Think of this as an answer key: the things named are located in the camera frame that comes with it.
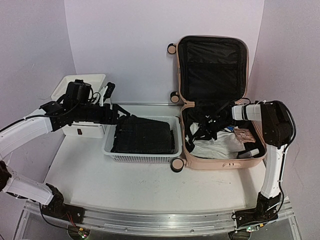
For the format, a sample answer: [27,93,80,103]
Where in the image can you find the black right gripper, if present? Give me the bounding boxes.
[192,117,233,141]

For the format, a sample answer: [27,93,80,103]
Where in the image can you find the white drawer cabinet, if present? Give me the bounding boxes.
[50,73,110,139]

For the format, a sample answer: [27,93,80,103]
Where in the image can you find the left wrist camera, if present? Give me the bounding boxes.
[99,82,116,107]

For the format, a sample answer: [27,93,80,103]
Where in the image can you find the white perforated plastic basket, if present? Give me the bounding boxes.
[102,115,183,164]

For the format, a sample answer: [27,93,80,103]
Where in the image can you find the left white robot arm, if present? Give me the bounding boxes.
[0,79,130,219]

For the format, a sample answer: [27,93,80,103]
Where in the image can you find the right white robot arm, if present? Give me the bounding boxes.
[187,100,296,203]

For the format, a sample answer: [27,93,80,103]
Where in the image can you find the white tube bottle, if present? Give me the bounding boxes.
[237,148,260,159]

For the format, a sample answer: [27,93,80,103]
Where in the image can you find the pink hard-shell suitcase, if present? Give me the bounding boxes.
[167,35,266,173]

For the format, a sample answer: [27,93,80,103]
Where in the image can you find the dark jeans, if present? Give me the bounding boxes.
[111,115,175,155]

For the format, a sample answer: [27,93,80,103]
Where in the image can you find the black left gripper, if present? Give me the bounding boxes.
[72,102,130,125]

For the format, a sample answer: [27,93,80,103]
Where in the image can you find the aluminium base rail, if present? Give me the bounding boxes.
[13,200,302,240]

